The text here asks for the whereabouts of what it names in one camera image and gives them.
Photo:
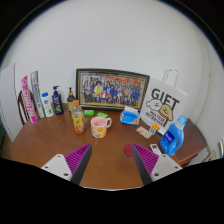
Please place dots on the white paper gift bag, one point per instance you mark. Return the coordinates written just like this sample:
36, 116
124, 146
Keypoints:
163, 105

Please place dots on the brown pump bottle yellow label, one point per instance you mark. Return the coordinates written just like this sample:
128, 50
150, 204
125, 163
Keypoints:
70, 101

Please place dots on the flat round red coaster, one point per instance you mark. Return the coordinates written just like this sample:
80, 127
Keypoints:
128, 150

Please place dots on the white shampoo bottle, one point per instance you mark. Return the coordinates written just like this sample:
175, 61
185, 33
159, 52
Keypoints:
47, 106

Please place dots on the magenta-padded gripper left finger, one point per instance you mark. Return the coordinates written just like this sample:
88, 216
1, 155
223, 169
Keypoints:
77, 159

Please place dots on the colourful puzzle cube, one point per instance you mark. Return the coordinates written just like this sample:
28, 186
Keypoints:
154, 128

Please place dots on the tall pink box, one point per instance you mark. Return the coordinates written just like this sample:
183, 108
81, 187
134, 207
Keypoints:
29, 101

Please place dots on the orange-capped clear drink bottle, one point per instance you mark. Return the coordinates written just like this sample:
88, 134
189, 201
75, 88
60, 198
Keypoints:
78, 120

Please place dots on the white remote control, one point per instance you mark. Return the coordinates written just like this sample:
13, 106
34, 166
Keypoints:
155, 149

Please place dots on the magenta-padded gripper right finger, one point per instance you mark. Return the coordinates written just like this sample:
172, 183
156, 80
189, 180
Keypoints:
146, 159

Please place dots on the pink mug with orange print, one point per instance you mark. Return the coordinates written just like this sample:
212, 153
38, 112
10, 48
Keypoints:
98, 128

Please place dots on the small patterned pouch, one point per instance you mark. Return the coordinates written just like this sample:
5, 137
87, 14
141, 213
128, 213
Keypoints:
143, 132

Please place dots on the tall green and white box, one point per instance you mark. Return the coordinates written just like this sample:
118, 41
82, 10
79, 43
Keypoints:
37, 95

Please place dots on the dark blue pump bottle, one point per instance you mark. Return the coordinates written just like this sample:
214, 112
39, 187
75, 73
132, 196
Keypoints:
57, 102

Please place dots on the blue tissue pack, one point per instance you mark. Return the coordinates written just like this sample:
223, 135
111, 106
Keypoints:
130, 117

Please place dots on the blue detergent bottle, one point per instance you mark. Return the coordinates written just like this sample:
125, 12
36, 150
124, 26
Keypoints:
171, 139

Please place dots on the black-framed group picture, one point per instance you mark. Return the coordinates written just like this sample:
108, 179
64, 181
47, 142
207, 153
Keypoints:
111, 89

